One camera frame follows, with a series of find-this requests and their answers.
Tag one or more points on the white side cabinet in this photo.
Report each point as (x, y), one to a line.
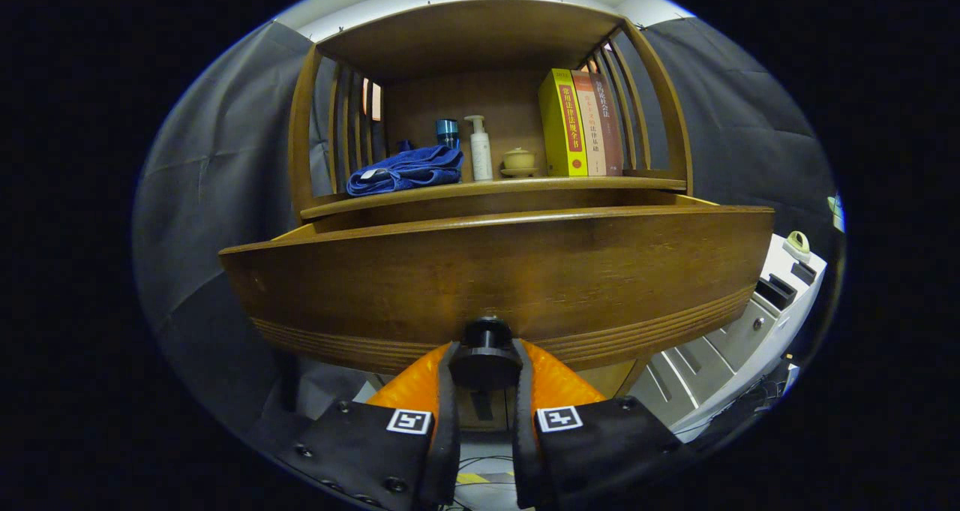
(735, 338)

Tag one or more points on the yellow black floor tape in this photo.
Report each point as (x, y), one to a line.
(472, 478)

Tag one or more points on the beige lidded tea bowl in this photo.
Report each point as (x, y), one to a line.
(519, 160)

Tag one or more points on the brown wooden cabinet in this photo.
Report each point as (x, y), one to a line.
(465, 38)

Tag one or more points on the small black holder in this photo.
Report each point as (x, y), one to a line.
(804, 272)

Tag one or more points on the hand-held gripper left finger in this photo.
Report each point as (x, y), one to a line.
(448, 421)

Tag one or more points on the blue folded towel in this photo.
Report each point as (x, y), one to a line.
(405, 172)

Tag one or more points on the small white blue-capped bottle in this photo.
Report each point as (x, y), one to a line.
(405, 145)

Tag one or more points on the teal bottle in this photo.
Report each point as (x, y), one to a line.
(447, 132)

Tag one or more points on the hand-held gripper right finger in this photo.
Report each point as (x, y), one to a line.
(523, 436)

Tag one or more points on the white pump bottle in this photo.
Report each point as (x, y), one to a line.
(481, 154)

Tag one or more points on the yellow book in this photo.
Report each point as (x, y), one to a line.
(562, 121)

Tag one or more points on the white side shelf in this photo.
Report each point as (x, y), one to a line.
(836, 211)

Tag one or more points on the orange book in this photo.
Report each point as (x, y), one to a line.
(592, 128)

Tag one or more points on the wooden countertop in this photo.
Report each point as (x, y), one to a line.
(487, 190)

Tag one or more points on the brown book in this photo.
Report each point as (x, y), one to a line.
(609, 128)

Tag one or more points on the green white tape roll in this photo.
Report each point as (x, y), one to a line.
(797, 247)

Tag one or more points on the brown wooden drawer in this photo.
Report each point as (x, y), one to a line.
(487, 271)

